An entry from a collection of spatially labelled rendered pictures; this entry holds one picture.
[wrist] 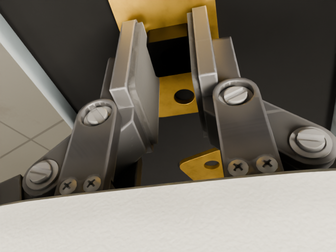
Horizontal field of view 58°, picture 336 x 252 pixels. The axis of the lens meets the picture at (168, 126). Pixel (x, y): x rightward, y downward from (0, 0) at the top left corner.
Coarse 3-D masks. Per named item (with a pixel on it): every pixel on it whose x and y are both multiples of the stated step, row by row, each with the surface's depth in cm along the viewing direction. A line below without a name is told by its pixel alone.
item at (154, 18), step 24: (120, 0) 11; (144, 0) 11; (168, 0) 11; (192, 0) 11; (120, 24) 12; (144, 24) 12; (168, 24) 12; (216, 24) 12; (168, 72) 12; (168, 96) 15; (192, 96) 15
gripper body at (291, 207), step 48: (96, 192) 6; (144, 192) 6; (192, 192) 6; (240, 192) 5; (288, 192) 5; (0, 240) 6; (48, 240) 5; (96, 240) 5; (144, 240) 5; (192, 240) 5; (240, 240) 5; (288, 240) 5
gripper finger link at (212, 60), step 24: (192, 24) 10; (192, 48) 9; (216, 48) 10; (192, 72) 9; (216, 72) 8; (288, 120) 8; (216, 144) 9; (288, 144) 7; (312, 144) 7; (312, 168) 7
